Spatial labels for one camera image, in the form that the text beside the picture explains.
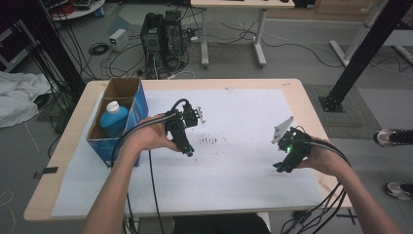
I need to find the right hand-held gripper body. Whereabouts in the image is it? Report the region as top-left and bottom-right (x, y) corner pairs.
(271, 115), (313, 161)

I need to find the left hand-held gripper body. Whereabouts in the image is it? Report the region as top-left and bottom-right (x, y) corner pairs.
(164, 103), (207, 133)

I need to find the blue cardboard box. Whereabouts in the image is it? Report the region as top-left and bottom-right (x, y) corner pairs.
(86, 77), (150, 169)

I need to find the blue bottle with white cap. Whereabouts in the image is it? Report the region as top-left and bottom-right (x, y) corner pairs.
(98, 100), (131, 139)

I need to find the person's left hand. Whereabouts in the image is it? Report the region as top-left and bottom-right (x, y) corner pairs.
(127, 113), (181, 153)

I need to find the person's right hand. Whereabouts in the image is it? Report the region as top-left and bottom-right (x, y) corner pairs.
(297, 136), (351, 177)

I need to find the white paper sheet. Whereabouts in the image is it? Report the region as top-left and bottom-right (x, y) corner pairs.
(51, 88), (324, 218)

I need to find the grey floor mat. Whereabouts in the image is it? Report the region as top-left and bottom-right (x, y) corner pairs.
(303, 84), (384, 140)

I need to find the black computer tower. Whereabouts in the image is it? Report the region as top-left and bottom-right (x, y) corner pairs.
(164, 9), (187, 67)
(139, 12), (166, 79)

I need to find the person's dark clothing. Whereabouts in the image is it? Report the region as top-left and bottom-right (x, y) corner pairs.
(171, 213), (271, 234)

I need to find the small white device box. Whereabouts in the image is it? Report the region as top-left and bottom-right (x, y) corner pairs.
(108, 28), (130, 52)

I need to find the white desk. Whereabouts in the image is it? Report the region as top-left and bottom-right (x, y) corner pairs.
(190, 0), (296, 70)

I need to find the black tape strip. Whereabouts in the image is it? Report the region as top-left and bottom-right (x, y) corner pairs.
(32, 166), (59, 179)

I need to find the round white table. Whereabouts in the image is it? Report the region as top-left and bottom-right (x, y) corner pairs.
(48, 0), (106, 21)

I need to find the white cloth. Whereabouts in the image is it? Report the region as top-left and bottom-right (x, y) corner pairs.
(0, 71), (53, 129)

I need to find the black gripper cable bundle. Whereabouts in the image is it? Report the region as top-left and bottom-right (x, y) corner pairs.
(281, 125), (354, 234)
(110, 97), (191, 234)

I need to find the long black floor cable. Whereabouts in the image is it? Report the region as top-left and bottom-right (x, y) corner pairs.
(222, 20), (345, 69)

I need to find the coiled black cable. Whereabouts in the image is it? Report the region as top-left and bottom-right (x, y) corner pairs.
(88, 42), (111, 57)

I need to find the black metal post with base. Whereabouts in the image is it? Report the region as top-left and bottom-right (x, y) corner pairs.
(318, 0), (413, 114)

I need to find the white metal stand frame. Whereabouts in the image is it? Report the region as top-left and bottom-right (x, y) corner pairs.
(329, 0), (391, 67)

